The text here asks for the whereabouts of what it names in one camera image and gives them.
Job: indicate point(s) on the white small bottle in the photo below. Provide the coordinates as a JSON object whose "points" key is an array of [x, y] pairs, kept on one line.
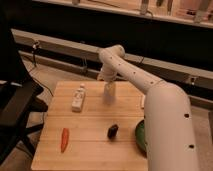
{"points": [[78, 98]]}

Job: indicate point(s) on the orange carrot toy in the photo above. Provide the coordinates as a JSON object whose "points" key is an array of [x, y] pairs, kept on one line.
{"points": [[64, 139]]}

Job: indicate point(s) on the dark eggplant toy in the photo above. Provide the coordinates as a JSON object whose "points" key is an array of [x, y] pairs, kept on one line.
{"points": [[112, 131]]}

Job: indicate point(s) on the green ceramic bowl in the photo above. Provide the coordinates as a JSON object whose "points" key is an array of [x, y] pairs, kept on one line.
{"points": [[140, 137]]}

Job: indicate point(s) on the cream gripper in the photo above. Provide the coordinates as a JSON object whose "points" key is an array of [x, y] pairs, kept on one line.
{"points": [[110, 86]]}

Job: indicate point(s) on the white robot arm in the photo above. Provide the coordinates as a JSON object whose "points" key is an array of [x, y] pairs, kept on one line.
{"points": [[169, 134]]}

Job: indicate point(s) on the black office chair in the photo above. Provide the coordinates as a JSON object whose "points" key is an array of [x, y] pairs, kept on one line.
{"points": [[18, 97]]}

